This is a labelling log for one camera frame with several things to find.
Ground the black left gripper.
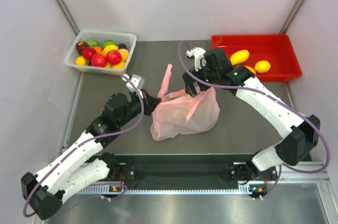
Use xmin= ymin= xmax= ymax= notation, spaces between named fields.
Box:
xmin=117 ymin=89 xmax=162 ymax=127

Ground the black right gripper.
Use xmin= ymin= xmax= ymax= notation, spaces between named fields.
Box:
xmin=183 ymin=61 xmax=220 ymax=98

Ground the pink translucent plastic bag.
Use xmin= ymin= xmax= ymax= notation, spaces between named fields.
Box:
xmin=150 ymin=64 xmax=220 ymax=142

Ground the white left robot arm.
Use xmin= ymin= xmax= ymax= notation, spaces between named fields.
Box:
xmin=21 ymin=89 xmax=162 ymax=220

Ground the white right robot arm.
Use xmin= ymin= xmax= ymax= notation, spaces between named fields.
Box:
xmin=183 ymin=47 xmax=320 ymax=180

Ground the yellow fruit front in basket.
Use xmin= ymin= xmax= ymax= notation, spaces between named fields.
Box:
xmin=111 ymin=61 xmax=125 ymax=69

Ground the dark fruit back in basket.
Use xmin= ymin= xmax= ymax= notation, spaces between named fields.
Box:
xmin=118 ymin=43 xmax=128 ymax=50

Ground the dark red fruit in basket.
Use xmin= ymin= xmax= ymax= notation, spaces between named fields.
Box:
xmin=75 ymin=41 xmax=90 ymax=55

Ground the orange peach in basket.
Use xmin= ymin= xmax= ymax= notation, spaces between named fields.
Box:
xmin=118 ymin=49 xmax=129 ymax=62

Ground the red apple right in basket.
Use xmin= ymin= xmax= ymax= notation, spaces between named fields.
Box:
xmin=106 ymin=50 xmax=122 ymax=65

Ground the red apple in basket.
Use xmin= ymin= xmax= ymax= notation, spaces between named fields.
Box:
xmin=82 ymin=47 xmax=97 ymax=61
xmin=106 ymin=50 xmax=122 ymax=65
xmin=91 ymin=53 xmax=107 ymax=67

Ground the yellow mango in tray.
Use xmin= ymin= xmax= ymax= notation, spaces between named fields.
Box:
xmin=230 ymin=50 xmax=250 ymax=66

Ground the orange green mango in tray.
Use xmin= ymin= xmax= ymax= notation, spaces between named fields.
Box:
xmin=245 ymin=66 xmax=256 ymax=75

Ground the red apple middle in basket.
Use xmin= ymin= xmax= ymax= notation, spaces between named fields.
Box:
xmin=91 ymin=53 xmax=107 ymax=67

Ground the white perforated plastic basket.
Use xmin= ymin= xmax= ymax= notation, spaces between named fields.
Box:
xmin=64 ymin=30 xmax=137 ymax=76

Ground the yellow banana in basket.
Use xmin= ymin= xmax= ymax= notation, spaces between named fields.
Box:
xmin=101 ymin=45 xmax=118 ymax=56

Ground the green apple in basket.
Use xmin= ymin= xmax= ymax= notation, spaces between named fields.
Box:
xmin=102 ymin=40 xmax=116 ymax=49

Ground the small orange in basket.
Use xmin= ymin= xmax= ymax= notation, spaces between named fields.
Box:
xmin=93 ymin=46 xmax=102 ymax=53

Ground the yellow lemon in tray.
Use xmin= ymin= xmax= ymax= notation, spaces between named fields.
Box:
xmin=254 ymin=60 xmax=271 ymax=74

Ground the red apple left in basket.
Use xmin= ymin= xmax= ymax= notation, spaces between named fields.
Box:
xmin=82 ymin=47 xmax=97 ymax=61

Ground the yellow lemon in basket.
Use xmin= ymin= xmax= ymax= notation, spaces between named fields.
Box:
xmin=75 ymin=56 xmax=88 ymax=66

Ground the green lime in basket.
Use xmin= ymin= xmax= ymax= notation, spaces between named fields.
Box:
xmin=87 ymin=39 xmax=99 ymax=48

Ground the red plastic tray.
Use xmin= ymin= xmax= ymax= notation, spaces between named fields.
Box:
xmin=211 ymin=34 xmax=302 ymax=82

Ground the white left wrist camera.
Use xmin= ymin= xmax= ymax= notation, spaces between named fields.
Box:
xmin=123 ymin=74 xmax=145 ymax=92

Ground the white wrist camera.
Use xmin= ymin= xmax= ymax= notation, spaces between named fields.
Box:
xmin=123 ymin=74 xmax=145 ymax=92
xmin=186 ymin=47 xmax=206 ymax=71

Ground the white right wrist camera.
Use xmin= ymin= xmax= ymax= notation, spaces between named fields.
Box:
xmin=186 ymin=47 xmax=206 ymax=71

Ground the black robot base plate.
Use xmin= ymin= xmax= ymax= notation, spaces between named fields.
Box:
xmin=108 ymin=154 xmax=277 ymax=190

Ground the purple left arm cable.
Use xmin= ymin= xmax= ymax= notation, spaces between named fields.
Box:
xmin=23 ymin=73 xmax=145 ymax=218

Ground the grey slotted cable duct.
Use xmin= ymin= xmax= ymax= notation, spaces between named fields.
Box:
xmin=79 ymin=183 xmax=267 ymax=195

